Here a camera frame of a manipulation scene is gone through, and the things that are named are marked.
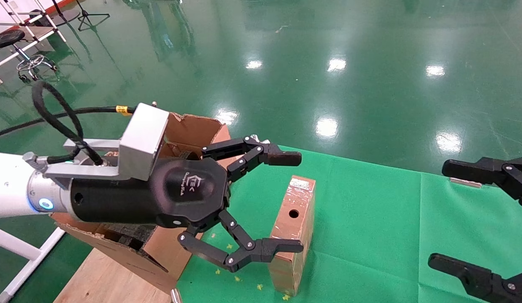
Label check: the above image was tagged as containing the black foam insert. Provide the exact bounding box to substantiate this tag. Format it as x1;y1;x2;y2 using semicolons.
99;223;160;253
170;143;202;161

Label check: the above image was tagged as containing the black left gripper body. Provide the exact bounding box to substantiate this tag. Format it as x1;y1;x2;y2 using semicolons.
69;158;233;231

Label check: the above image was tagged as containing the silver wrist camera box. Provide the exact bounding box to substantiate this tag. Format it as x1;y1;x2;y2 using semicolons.
44;102;170;190

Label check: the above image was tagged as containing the green cloth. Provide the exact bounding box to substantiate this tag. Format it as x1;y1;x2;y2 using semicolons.
177;143;522;303

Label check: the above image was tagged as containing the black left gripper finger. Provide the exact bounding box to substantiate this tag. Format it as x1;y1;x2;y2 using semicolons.
178;210;304;273
201;136;302;182

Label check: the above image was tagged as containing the white floor frame bar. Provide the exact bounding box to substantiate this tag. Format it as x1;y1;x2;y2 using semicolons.
0;225;66;303

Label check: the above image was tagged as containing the black tripod stand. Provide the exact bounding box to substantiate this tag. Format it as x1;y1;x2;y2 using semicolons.
74;0;111;32

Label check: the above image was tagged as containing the white pipe frame table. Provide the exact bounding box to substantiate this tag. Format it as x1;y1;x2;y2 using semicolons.
0;0;68;85

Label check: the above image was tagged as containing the black round stool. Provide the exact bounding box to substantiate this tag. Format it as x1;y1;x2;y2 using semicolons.
0;29;58;82

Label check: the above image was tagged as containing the large open cardboard carton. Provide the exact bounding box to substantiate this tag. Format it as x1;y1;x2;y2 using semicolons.
50;112;232;294

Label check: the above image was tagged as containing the thick black sheathed cable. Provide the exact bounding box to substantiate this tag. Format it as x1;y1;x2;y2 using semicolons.
0;80;137;166

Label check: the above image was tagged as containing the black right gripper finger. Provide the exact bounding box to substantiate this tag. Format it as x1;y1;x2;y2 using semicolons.
428;252;522;303
442;156;522;211

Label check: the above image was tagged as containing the small brown taped cardboard box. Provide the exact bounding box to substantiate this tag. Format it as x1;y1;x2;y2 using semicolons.
268;175;316;296

